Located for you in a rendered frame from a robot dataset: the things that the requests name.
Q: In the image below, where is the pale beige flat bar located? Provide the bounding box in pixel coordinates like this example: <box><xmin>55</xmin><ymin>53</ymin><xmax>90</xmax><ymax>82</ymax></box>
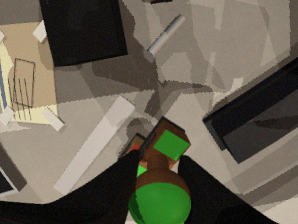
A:
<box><xmin>53</xmin><ymin>95</ymin><xmax>136</xmax><ymax>194</ymax></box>

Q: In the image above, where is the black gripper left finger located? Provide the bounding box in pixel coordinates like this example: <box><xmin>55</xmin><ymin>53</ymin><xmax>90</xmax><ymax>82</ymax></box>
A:
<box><xmin>0</xmin><ymin>149</ymin><xmax>140</xmax><ymax>224</ymax></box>

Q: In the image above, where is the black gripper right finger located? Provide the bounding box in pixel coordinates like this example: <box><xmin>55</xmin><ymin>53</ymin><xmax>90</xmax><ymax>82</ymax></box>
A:
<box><xmin>177</xmin><ymin>156</ymin><xmax>278</xmax><ymax>224</ymax></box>

